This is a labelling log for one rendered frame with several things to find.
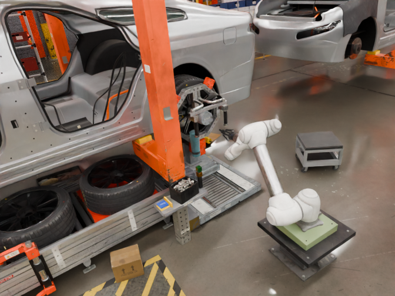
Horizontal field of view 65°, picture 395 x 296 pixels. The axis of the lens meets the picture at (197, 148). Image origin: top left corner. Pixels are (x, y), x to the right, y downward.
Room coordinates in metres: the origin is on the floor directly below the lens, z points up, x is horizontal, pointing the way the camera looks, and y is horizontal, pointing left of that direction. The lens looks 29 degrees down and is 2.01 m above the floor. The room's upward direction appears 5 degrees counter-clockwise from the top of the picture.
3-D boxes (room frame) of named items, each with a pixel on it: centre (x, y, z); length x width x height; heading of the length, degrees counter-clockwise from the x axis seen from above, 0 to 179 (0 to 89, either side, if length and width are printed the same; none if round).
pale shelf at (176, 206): (1.99, 0.17, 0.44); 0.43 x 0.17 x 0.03; 124
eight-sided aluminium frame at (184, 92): (2.76, -0.02, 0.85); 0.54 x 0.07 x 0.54; 124
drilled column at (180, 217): (1.98, 0.19, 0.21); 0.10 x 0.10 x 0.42; 34
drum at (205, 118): (2.70, -0.06, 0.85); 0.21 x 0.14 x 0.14; 34
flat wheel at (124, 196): (2.38, 0.77, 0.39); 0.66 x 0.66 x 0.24
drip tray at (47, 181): (3.08, 1.65, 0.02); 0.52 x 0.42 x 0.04; 118
